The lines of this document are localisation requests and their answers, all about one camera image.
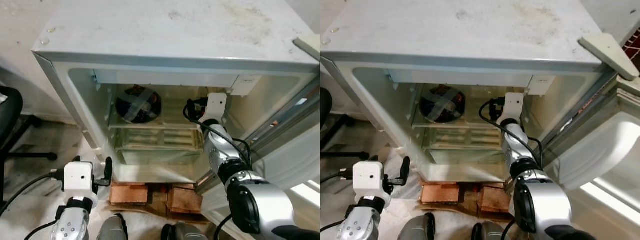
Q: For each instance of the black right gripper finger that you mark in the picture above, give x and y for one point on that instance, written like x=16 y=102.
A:
x=190 y=104
x=490 y=103

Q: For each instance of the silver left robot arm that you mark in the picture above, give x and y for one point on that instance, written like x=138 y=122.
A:
x=361 y=220
x=72 y=220

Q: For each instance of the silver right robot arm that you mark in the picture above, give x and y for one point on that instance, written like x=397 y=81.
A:
x=542 y=200
x=260 y=200

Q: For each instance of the clear glass fridge shelf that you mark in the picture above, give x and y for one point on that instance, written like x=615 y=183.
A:
x=175 y=126
x=477 y=126

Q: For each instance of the white fridge thermostat box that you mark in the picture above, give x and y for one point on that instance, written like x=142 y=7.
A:
x=541 y=85
x=246 y=85

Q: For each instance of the clear fridge crisper drawer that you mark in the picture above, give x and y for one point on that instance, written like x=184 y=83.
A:
x=155 y=145
x=460 y=145

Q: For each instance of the grey mini fridge cabinet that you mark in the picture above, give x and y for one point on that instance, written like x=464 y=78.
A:
x=150 y=30
x=450 y=30

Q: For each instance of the cream fridge hinge cover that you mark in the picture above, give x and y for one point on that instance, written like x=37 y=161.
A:
x=610 y=54
x=309 y=46

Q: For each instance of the red clay brick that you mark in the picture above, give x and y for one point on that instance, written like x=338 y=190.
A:
x=494 y=198
x=439 y=193
x=129 y=194
x=185 y=198

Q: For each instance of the dark round bowl with tape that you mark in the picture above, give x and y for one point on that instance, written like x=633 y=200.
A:
x=441 y=105
x=137 y=105

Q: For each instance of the grey left robot leg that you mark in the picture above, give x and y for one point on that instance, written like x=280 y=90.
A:
x=415 y=230
x=111 y=230

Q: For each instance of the grey robot leg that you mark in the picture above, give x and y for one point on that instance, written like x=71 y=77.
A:
x=187 y=232
x=415 y=230
x=111 y=230
x=495 y=232

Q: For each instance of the wooden base board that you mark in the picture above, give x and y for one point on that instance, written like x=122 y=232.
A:
x=467 y=207
x=157 y=207

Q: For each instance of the black office chair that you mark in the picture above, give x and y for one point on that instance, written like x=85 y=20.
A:
x=324 y=107
x=7 y=110

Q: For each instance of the grey right robot leg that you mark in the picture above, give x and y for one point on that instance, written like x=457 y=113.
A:
x=495 y=232
x=187 y=232

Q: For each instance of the red tiled pillar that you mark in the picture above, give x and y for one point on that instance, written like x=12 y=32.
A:
x=631 y=47

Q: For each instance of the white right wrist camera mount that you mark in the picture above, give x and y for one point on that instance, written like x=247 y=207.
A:
x=511 y=107
x=216 y=107

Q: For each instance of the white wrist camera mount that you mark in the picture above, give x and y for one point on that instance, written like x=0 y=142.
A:
x=511 y=107
x=78 y=179
x=216 y=107
x=368 y=179

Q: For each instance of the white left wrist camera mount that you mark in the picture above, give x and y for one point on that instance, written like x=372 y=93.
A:
x=368 y=179
x=78 y=179

